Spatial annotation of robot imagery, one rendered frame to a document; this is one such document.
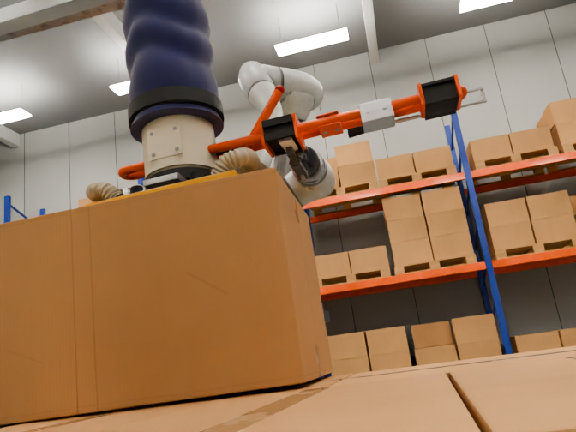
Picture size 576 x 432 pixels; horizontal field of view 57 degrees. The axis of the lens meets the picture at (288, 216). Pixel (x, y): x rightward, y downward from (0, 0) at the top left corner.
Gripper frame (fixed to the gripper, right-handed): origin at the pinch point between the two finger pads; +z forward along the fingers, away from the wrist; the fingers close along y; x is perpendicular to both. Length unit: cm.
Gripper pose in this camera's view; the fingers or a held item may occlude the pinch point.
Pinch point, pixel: (286, 135)
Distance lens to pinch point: 122.0
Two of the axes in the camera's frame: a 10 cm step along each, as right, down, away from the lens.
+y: 1.3, 9.6, -2.6
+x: -9.6, 1.9, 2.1
